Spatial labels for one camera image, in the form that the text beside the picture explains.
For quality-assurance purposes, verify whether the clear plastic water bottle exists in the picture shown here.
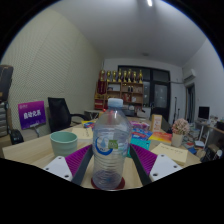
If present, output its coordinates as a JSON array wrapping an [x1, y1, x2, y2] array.
[[91, 97, 133, 191]]

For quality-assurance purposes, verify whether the blue red book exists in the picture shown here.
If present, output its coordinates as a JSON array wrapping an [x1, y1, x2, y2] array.
[[131, 128, 153, 141]]

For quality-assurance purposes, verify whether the wooden shelf unit with trophies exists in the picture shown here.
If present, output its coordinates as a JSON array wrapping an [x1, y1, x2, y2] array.
[[94, 69, 145, 111]]

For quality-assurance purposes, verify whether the grey striped chair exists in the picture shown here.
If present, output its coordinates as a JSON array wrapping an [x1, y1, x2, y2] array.
[[0, 101, 9, 138]]

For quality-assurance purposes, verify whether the black office chair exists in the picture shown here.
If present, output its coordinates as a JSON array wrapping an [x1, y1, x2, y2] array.
[[47, 96, 89, 133]]

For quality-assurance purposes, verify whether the wooden side desk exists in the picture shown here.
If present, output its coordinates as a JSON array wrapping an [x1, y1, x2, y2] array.
[[194, 119, 224, 148]]

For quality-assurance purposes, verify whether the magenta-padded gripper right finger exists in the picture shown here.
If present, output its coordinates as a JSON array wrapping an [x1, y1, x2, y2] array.
[[129, 143, 184, 187]]

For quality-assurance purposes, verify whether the pink flower plant in pot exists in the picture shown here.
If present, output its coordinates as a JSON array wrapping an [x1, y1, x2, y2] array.
[[171, 118, 191, 148]]

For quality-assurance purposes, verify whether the pink tissue packet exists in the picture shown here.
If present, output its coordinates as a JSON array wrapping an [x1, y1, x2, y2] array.
[[129, 120, 150, 131]]

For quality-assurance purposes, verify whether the beige notebook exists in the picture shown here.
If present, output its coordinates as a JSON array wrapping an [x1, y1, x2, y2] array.
[[72, 127, 95, 141]]

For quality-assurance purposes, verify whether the white wall air conditioner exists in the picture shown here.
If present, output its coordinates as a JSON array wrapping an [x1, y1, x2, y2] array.
[[182, 68, 198, 83]]

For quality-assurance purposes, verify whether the black computer monitor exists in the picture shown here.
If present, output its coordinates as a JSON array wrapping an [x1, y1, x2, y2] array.
[[197, 106, 211, 121]]

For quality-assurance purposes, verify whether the orange book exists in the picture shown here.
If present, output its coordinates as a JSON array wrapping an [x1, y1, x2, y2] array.
[[148, 131, 173, 145]]

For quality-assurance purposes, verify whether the flat round red coaster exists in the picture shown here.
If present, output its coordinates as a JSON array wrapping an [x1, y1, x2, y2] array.
[[90, 176, 126, 191]]

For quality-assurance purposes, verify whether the black bag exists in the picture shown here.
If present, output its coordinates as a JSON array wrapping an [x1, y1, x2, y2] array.
[[9, 128, 25, 146]]

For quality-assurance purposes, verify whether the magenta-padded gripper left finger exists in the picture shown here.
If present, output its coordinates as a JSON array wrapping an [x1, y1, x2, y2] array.
[[43, 144, 94, 186]]

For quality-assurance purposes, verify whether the dark framed glass door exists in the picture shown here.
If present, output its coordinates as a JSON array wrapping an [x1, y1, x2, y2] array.
[[117, 65, 172, 122]]

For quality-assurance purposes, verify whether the black suitcase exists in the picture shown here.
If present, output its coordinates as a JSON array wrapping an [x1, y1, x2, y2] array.
[[0, 64, 14, 103]]

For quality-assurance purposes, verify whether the pale green cup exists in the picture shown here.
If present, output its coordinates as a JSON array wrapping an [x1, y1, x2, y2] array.
[[49, 130, 79, 158]]

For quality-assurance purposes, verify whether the teal book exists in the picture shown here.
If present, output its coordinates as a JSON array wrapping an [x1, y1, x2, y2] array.
[[128, 137, 152, 158]]

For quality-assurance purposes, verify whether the small orange white carton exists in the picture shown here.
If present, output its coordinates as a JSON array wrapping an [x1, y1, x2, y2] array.
[[150, 114, 163, 133]]

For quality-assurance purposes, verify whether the purple sign board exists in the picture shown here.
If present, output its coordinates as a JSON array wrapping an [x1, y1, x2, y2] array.
[[17, 100, 47, 131]]

